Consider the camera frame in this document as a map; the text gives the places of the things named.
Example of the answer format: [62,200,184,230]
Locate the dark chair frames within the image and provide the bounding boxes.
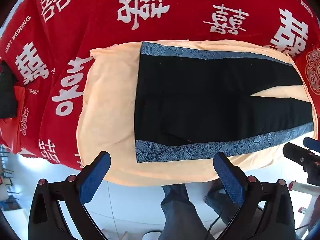
[0,144,18,202]

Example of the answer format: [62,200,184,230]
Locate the red printed blanket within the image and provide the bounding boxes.
[0,0,320,170]

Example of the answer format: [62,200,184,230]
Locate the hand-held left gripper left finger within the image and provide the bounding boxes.
[27,151,112,240]

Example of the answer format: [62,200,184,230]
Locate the dark cloth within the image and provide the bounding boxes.
[0,61,19,119]

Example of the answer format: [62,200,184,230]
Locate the white metal frame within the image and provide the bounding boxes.
[289,179,320,215]

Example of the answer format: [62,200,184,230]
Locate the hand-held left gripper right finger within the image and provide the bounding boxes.
[214,151,296,240]

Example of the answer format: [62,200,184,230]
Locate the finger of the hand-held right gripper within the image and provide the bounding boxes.
[283,142,316,166]
[303,137,320,153]

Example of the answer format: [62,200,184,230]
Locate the red ornament print pillow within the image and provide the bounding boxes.
[0,86,34,154]
[294,44,320,93]

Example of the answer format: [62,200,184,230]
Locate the black cable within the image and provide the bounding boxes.
[205,206,227,240]

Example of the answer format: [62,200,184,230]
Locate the black pants blue floral stripes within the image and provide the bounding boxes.
[134,41,315,164]

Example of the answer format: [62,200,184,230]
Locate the cream blanket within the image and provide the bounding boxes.
[76,39,318,187]

